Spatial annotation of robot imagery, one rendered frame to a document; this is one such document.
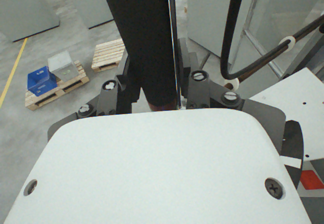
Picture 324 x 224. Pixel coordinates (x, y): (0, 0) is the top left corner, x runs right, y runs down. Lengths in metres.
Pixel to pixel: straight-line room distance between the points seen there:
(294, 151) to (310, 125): 0.23
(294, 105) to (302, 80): 0.09
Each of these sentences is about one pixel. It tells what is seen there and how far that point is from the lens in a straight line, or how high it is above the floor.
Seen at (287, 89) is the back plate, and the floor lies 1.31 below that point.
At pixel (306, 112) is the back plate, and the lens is 0.58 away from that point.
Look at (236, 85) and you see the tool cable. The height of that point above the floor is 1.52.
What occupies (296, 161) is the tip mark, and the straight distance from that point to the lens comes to 0.34.
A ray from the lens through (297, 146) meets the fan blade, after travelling 0.36.
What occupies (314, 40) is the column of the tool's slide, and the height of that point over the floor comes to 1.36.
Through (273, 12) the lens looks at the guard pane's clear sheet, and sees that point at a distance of 1.35.
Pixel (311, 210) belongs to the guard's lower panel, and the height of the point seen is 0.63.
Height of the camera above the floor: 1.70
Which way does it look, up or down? 52 degrees down
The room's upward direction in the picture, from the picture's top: 14 degrees counter-clockwise
